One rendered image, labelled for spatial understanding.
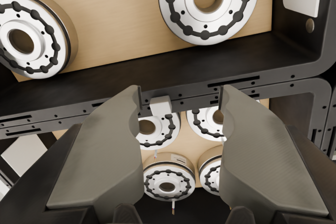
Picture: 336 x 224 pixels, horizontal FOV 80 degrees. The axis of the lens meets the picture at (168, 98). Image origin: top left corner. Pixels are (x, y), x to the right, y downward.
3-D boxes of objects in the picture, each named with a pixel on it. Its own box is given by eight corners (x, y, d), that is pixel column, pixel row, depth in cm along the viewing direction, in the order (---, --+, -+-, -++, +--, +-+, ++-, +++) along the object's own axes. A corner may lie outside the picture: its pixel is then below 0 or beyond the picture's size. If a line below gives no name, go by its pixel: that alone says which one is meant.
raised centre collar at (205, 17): (228, -39, 19) (230, -40, 19) (234, 14, 22) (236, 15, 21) (178, -23, 20) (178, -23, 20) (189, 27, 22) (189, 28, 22)
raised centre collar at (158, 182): (157, 193, 39) (157, 197, 38) (151, 177, 36) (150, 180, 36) (183, 191, 38) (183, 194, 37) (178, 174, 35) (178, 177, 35)
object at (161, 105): (154, 109, 20) (153, 116, 19) (150, 97, 19) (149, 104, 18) (172, 106, 20) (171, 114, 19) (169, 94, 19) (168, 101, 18)
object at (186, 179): (148, 200, 41) (148, 203, 40) (133, 167, 36) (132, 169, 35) (198, 196, 39) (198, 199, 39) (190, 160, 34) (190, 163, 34)
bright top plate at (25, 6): (49, -12, 22) (45, -11, 21) (79, 74, 27) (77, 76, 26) (-36, -2, 23) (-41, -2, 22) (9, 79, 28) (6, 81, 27)
